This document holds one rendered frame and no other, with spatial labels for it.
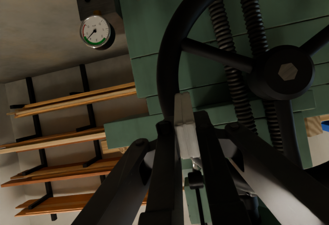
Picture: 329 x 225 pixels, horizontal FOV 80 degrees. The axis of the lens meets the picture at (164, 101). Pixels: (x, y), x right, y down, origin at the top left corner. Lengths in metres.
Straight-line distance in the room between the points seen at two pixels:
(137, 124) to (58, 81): 3.26
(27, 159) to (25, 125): 0.57
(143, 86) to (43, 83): 3.46
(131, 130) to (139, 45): 0.19
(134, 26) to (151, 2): 0.06
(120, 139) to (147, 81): 0.14
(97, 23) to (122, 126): 0.22
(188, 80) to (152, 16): 0.16
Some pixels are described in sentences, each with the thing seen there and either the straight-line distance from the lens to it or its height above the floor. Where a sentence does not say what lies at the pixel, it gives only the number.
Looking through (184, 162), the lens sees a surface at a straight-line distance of 0.78.
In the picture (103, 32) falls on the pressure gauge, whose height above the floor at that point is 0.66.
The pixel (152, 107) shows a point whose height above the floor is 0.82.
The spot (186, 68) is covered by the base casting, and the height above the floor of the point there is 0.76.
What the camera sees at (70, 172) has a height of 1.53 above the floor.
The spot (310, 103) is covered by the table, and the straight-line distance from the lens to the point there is 0.38.
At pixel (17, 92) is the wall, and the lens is 4.20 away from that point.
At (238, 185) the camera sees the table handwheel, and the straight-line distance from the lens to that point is 0.26.
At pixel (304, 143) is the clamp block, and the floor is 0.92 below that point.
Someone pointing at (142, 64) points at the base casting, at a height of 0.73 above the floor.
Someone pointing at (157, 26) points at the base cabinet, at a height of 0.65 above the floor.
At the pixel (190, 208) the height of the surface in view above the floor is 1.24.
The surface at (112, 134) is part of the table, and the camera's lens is 0.47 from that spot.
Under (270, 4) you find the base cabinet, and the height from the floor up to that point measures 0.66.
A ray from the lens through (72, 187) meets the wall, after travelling 3.84.
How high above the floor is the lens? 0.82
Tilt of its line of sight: level
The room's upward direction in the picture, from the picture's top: 169 degrees clockwise
